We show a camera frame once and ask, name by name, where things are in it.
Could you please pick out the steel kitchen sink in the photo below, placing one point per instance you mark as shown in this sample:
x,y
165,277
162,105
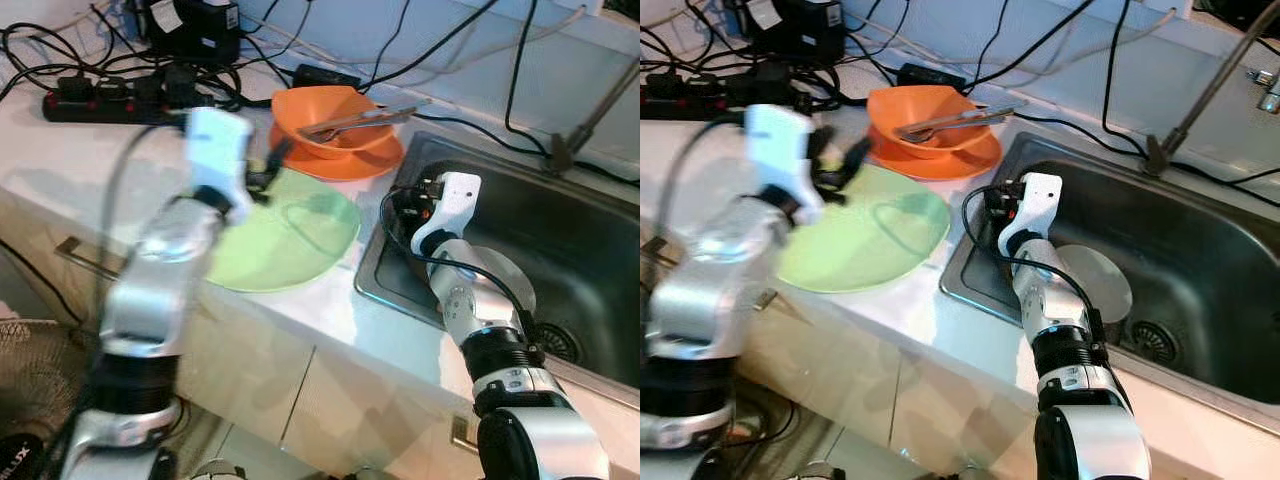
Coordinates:
x,y
1180,240
560,230

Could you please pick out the steel gooseneck faucet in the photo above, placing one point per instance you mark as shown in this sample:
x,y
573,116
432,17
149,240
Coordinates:
x,y
1160,155
558,158

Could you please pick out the black power brick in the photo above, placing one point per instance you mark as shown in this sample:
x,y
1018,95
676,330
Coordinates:
x,y
930,77
325,78

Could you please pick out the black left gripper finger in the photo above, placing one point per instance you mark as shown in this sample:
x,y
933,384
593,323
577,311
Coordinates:
x,y
282,160
857,160

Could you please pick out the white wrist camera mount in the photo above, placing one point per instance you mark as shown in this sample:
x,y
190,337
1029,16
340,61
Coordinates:
x,y
1035,200
455,200
218,150
780,150

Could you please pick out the black power adapter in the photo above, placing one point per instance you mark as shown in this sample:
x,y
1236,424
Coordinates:
x,y
200,35
800,30

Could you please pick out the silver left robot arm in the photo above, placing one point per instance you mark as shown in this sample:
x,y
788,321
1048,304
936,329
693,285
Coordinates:
x,y
720,260
160,260

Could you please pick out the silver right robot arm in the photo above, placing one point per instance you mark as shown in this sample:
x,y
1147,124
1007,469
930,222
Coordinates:
x,y
470,300
1050,300

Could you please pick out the orange plate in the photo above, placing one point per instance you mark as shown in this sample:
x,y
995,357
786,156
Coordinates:
x,y
960,165
370,165

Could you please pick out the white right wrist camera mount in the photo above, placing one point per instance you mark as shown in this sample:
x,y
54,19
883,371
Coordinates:
x,y
455,200
1035,200

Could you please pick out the round sink drain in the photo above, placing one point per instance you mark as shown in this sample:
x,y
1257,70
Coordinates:
x,y
1155,342
560,345

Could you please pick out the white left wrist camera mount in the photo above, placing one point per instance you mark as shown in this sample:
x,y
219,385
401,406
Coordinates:
x,y
780,150
218,150

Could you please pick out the orange bowl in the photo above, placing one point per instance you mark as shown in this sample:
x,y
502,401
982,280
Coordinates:
x,y
915,105
320,105

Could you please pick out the round steel plate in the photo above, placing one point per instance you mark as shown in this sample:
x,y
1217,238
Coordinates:
x,y
1105,285
510,285

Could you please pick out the translucent green plate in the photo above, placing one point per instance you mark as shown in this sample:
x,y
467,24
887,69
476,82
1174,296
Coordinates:
x,y
880,240
300,240

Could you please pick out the black power strip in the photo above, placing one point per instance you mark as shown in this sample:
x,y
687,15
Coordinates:
x,y
690,100
100,105

